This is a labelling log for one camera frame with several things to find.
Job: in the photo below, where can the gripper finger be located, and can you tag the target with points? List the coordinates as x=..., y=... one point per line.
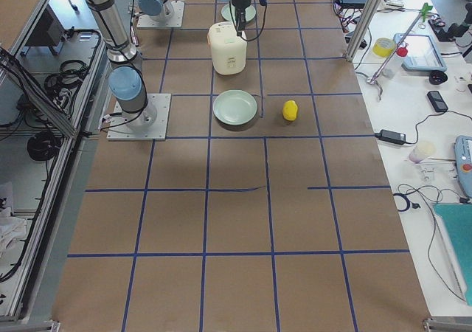
x=240, y=15

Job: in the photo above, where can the white rice cooker pink handle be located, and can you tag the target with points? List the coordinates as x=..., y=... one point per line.
x=228, y=51

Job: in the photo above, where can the mint green plate far side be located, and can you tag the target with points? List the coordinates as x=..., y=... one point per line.
x=228, y=13

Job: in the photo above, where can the mint green plate near potato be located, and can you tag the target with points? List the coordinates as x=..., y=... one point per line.
x=234, y=107

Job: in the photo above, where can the yellow toy potato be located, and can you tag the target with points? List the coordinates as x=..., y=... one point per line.
x=290, y=110

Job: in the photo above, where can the yellow tape roll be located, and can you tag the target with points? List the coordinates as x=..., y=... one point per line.
x=383, y=47

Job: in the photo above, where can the red cap bottle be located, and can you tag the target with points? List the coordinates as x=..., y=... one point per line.
x=395, y=63

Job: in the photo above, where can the blue teach pendant tablet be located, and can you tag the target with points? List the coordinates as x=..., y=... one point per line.
x=423, y=55

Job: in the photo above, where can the black power adapter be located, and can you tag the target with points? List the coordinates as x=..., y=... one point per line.
x=392, y=137

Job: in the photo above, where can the black remote device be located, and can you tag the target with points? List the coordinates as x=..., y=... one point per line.
x=437, y=102

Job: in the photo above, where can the clear plastic cup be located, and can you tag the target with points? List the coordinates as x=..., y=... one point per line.
x=422, y=150

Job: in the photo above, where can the teal cutting mat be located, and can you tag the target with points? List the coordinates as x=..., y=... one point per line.
x=457, y=220

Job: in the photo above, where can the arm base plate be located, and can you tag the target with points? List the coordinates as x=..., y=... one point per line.
x=146, y=22
x=150, y=124

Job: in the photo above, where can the aluminium frame post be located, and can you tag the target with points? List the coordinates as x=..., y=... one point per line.
x=358, y=35

